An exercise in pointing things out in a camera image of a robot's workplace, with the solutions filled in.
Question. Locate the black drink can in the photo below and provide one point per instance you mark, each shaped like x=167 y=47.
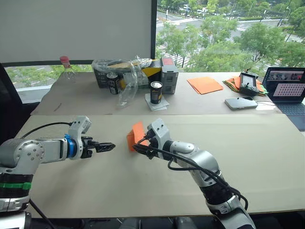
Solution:
x=156 y=94
x=112 y=83

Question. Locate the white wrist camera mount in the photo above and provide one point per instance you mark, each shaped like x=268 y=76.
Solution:
x=159 y=130
x=78 y=126

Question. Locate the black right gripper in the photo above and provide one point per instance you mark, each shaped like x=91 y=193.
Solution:
x=155 y=149

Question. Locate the pile of folded paper airplanes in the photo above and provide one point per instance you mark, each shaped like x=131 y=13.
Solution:
x=232 y=83

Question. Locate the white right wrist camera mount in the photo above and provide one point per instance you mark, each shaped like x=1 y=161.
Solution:
x=159 y=130

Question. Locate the clear bottle with red cap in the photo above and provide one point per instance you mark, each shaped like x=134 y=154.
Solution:
x=68 y=71

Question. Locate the clear plastic bag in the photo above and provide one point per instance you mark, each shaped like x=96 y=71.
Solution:
x=129 y=90

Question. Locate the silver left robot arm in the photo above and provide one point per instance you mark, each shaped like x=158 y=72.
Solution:
x=28 y=151

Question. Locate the black cardboard box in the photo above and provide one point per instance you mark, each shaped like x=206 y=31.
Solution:
x=101 y=76

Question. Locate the white napkin stack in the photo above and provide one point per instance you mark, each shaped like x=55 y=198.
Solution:
x=164 y=105

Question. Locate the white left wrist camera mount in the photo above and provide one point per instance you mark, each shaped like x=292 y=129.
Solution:
x=78 y=126

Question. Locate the stack of orange paper sheets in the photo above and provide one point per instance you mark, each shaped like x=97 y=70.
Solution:
x=205 y=84

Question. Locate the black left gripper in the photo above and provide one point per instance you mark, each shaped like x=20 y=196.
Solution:
x=86 y=148

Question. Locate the grey box with red label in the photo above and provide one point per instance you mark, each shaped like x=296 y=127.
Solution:
x=169 y=76

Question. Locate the white roller blind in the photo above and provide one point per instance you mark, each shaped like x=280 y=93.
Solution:
x=71 y=28

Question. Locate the dark laptop computer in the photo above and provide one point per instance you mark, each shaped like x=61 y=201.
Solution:
x=286 y=95

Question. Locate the yellow and black box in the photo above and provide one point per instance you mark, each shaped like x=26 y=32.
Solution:
x=152 y=69

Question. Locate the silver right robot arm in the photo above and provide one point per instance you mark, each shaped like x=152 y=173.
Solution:
x=202 y=162

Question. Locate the black chair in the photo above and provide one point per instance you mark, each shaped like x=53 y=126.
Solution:
x=9 y=100

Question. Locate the white flat device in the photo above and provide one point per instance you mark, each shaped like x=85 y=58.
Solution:
x=240 y=103

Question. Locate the orange paper sheet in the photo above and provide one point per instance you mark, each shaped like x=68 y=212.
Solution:
x=137 y=133

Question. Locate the black remote controller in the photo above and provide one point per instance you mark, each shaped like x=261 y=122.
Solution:
x=249 y=83

